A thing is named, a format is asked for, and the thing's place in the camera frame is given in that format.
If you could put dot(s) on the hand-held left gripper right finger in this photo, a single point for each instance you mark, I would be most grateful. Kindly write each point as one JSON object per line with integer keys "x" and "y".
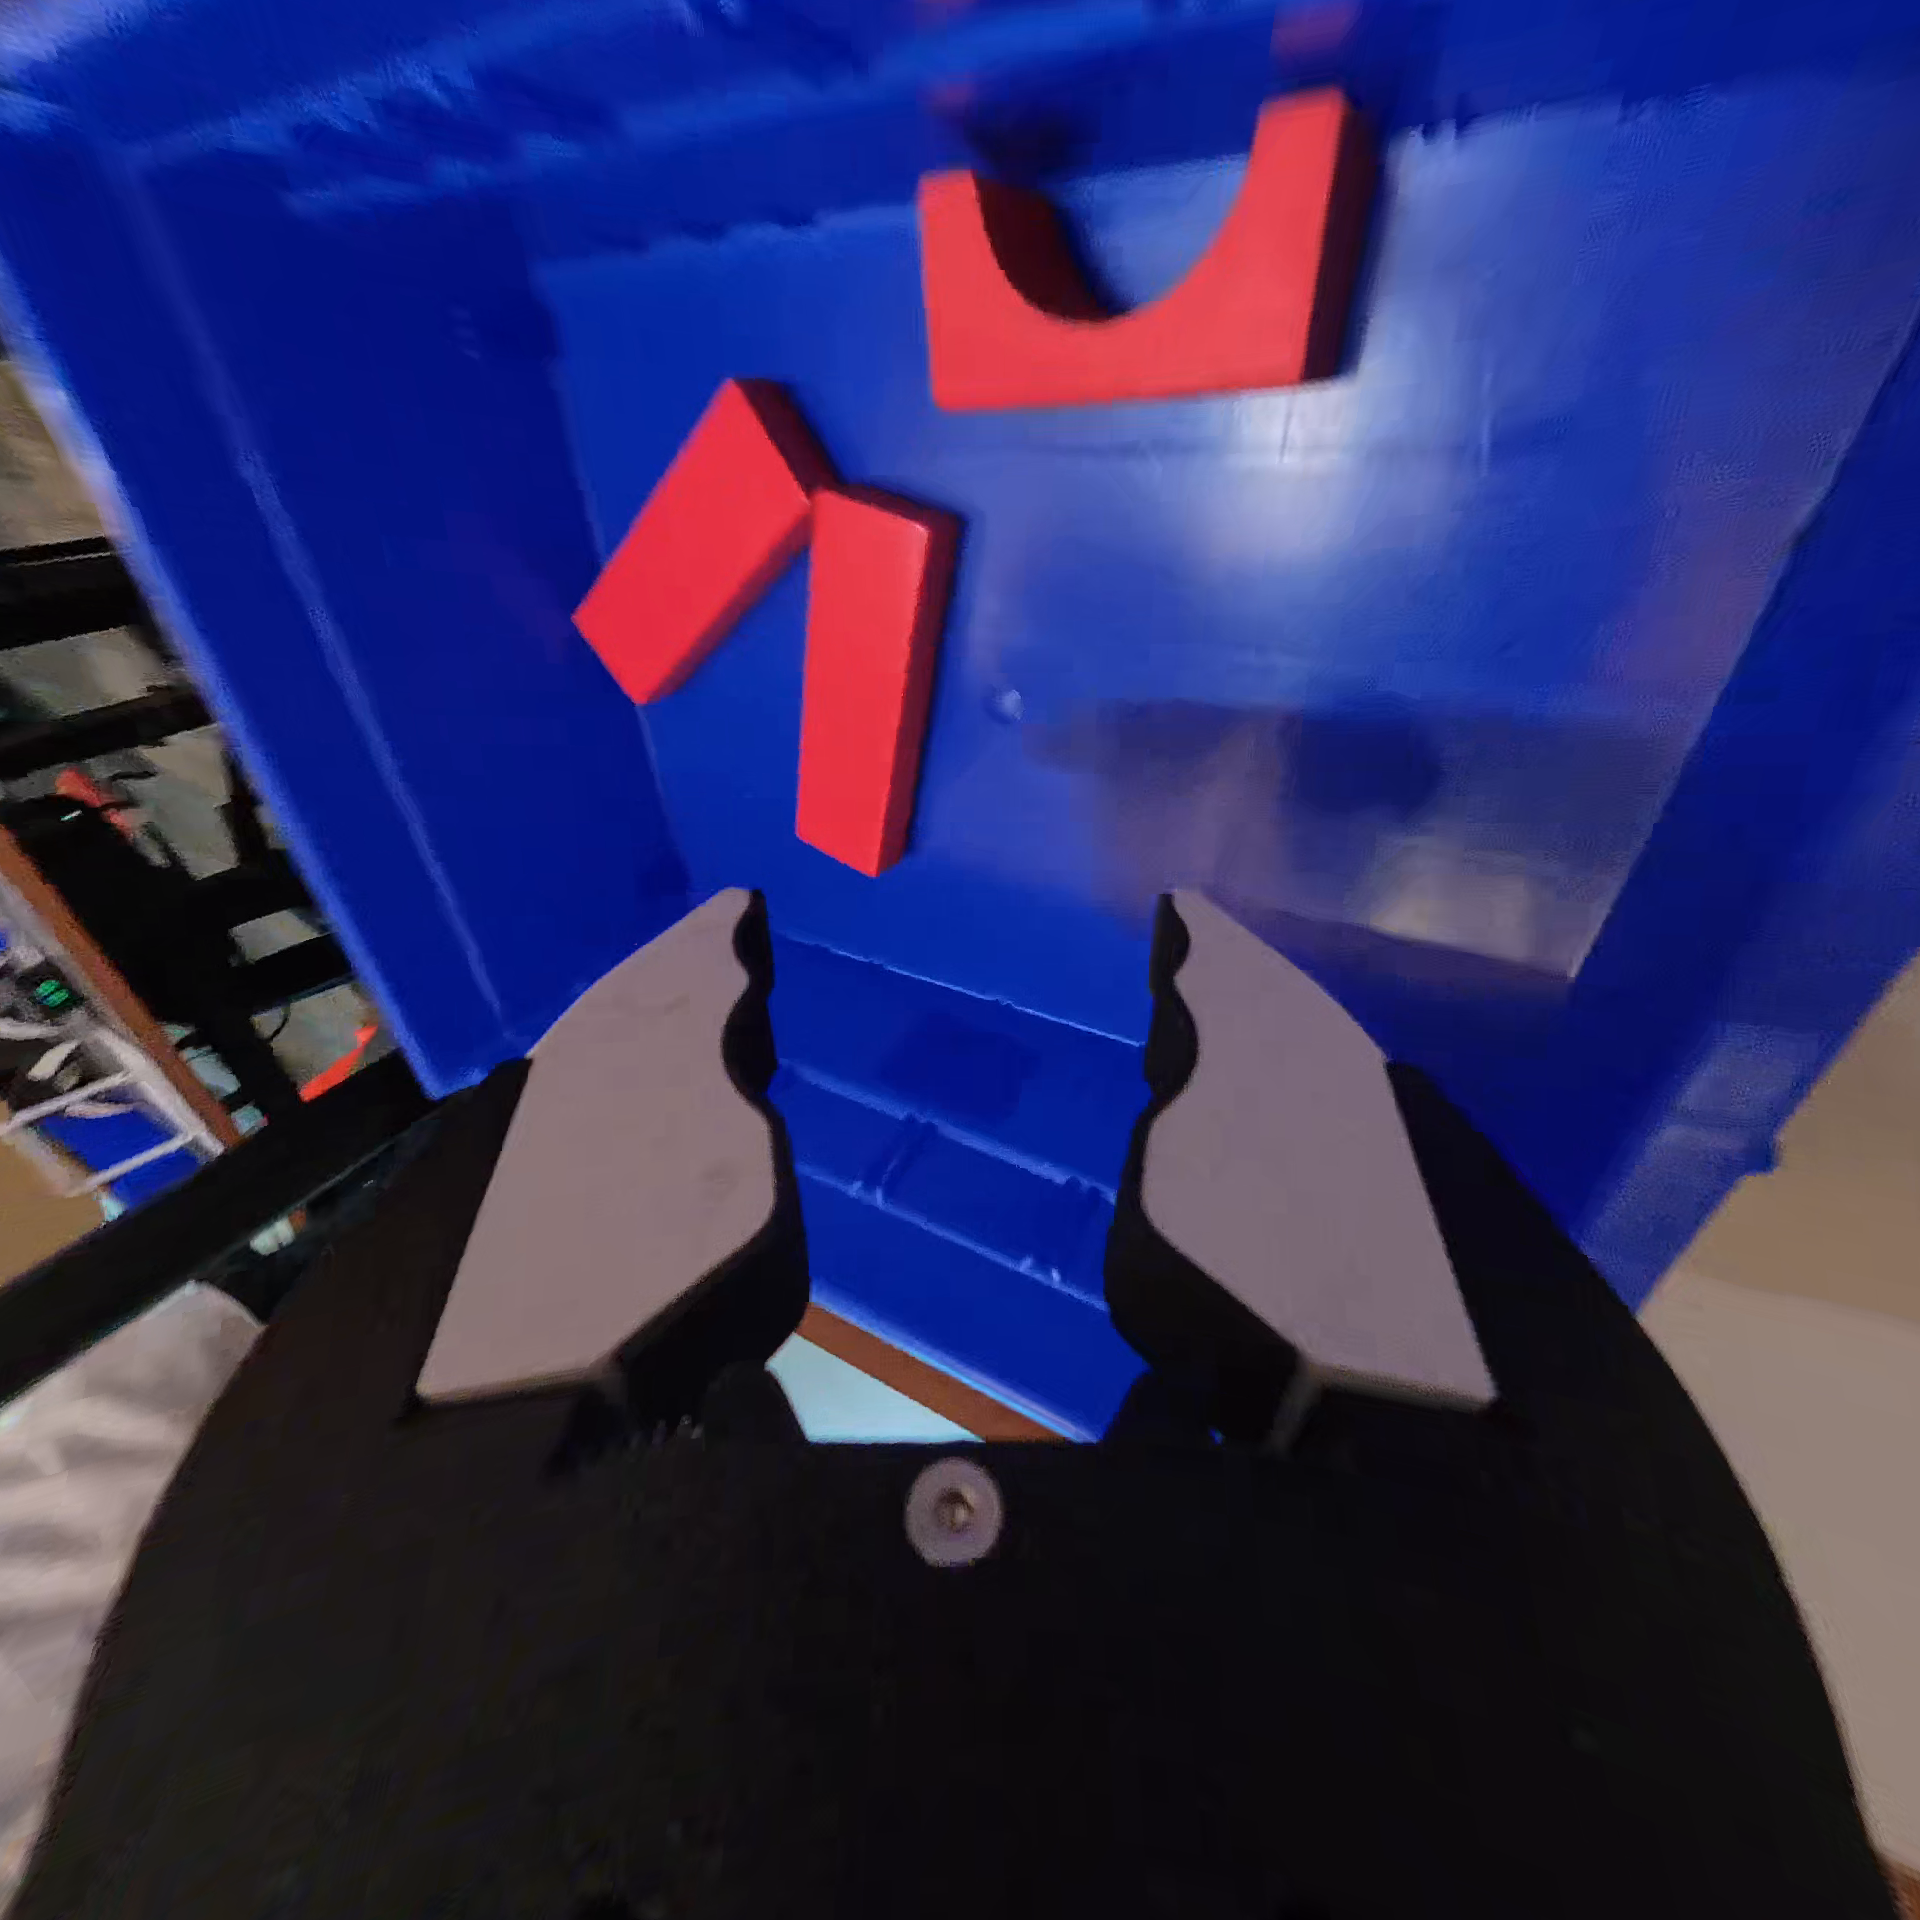
{"x": 1306, "y": 1185}

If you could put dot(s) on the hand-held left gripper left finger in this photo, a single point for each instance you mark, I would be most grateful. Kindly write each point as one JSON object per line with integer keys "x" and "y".
{"x": 616, "y": 1185}

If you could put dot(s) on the red plank block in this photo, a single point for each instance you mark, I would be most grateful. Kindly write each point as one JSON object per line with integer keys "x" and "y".
{"x": 870, "y": 676}
{"x": 690, "y": 555}

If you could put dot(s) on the blue bin with printed tag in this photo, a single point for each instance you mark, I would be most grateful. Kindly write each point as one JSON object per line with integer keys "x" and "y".
{"x": 1350, "y": 601}

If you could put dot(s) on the red arch block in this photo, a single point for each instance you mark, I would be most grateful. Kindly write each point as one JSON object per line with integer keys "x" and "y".
{"x": 1141, "y": 352}

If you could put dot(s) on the person's white shirt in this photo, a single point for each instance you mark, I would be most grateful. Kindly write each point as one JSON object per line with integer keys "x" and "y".
{"x": 91, "y": 1500}

